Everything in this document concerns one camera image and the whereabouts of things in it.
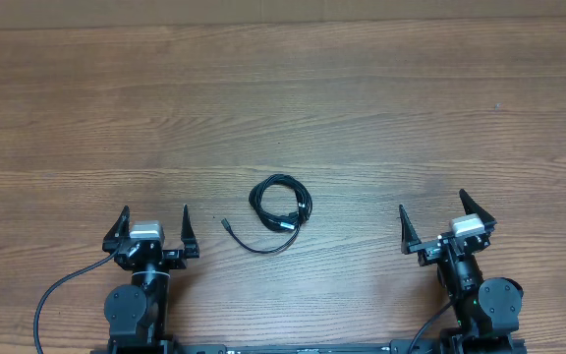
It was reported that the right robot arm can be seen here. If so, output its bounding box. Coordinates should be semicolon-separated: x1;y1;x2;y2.
390;190;528;354

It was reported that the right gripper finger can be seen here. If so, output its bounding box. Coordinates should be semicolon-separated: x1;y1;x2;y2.
459;189;497;231
399;205;421;255

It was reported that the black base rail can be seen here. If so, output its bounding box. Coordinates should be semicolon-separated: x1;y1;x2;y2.
90;337;528;354

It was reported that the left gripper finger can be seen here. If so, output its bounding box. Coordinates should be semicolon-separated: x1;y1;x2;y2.
102;206;130;254
181;205;199;259

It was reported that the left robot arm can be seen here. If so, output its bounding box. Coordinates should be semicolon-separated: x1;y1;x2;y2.
102;206;199;353

